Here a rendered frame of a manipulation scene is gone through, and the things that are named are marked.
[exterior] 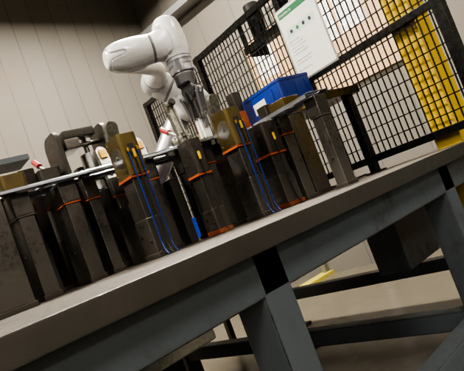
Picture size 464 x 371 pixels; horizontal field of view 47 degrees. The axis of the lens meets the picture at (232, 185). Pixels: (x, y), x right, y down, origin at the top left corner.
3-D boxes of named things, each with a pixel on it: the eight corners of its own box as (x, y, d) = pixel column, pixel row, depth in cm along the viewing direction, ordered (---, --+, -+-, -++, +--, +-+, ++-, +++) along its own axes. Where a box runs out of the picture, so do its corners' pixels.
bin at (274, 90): (288, 110, 200) (275, 78, 201) (247, 135, 226) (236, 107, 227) (320, 101, 209) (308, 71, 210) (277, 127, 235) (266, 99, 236)
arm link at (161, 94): (148, 59, 233) (177, 71, 236) (143, 70, 251) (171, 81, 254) (138, 86, 231) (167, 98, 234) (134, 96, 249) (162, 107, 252)
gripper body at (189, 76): (169, 80, 188) (178, 105, 188) (180, 70, 182) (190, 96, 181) (186, 77, 193) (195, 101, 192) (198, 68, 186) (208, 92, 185)
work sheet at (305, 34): (339, 59, 202) (308, -16, 203) (300, 83, 220) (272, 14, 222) (342, 58, 203) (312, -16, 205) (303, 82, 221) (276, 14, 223)
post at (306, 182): (308, 199, 174) (276, 115, 175) (298, 202, 178) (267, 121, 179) (319, 195, 177) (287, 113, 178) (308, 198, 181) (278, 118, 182)
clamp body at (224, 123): (269, 216, 156) (227, 104, 158) (247, 224, 166) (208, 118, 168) (286, 210, 160) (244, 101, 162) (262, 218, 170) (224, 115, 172)
